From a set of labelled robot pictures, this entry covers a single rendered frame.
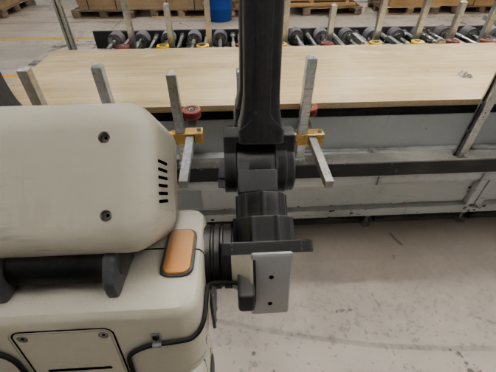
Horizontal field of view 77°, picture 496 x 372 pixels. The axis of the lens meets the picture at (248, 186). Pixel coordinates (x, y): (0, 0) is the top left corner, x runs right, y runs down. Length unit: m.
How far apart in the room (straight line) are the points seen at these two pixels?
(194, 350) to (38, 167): 0.25
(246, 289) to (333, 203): 1.65
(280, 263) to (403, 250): 1.79
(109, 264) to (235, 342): 1.36
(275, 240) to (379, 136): 1.38
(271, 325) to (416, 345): 0.68
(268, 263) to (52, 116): 0.27
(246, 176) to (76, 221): 0.21
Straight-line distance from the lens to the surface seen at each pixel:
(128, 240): 0.32
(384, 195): 2.08
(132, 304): 0.35
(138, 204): 0.31
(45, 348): 0.42
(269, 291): 0.42
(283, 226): 0.41
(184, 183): 1.07
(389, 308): 1.87
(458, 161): 1.70
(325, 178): 1.12
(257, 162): 0.44
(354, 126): 1.65
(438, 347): 1.87
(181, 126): 1.29
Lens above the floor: 1.53
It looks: 41 degrees down
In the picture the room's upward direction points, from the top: straight up
